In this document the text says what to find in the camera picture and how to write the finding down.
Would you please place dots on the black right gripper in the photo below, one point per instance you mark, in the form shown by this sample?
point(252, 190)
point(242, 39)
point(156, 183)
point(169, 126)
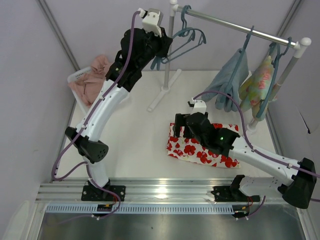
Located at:
point(183, 124)

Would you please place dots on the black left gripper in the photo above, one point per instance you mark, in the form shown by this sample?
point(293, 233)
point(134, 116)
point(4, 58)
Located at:
point(158, 41)

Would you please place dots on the red poppy print skirt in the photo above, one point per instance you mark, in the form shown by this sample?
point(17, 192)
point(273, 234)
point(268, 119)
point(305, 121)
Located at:
point(190, 150)

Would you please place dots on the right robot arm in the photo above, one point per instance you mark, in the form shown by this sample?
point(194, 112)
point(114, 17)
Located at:
point(292, 179)

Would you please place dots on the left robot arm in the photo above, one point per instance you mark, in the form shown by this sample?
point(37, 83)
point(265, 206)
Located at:
point(138, 48)

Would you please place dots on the teal hanger with blue garment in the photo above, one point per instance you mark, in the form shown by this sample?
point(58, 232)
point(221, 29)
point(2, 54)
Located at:
point(238, 69)

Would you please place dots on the teal hanger with floral garment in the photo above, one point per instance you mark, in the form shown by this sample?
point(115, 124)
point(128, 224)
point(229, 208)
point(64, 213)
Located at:
point(275, 56)

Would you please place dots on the light blue fleece garment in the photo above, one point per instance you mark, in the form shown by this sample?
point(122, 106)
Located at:
point(215, 90)

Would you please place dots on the pink crumpled garment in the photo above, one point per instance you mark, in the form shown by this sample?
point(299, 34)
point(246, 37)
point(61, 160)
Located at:
point(88, 86)

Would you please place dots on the pastel floral garment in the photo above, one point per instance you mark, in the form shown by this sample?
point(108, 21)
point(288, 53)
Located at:
point(254, 89)

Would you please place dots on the white plastic laundry basket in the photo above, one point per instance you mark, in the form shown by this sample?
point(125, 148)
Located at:
point(73, 77)

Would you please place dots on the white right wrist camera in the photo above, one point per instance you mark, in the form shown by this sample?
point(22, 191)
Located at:
point(197, 106)

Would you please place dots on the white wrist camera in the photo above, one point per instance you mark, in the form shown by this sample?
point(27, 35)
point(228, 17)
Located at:
point(197, 106)
point(151, 21)

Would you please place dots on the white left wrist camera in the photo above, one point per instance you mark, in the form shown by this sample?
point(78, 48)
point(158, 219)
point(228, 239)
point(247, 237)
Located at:
point(151, 21)

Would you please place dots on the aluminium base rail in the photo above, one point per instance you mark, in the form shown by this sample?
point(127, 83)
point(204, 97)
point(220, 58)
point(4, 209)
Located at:
point(137, 190)

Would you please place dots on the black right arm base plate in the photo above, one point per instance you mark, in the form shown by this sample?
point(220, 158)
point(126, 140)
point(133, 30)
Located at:
point(225, 193)

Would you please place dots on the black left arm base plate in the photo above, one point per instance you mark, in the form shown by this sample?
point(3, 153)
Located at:
point(92, 194)

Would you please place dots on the grey corner frame post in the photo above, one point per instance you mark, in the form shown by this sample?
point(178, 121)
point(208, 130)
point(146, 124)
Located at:
point(51, 20)

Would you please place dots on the white slotted cable duct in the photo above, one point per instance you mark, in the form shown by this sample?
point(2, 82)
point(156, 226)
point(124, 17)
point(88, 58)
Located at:
point(90, 208)

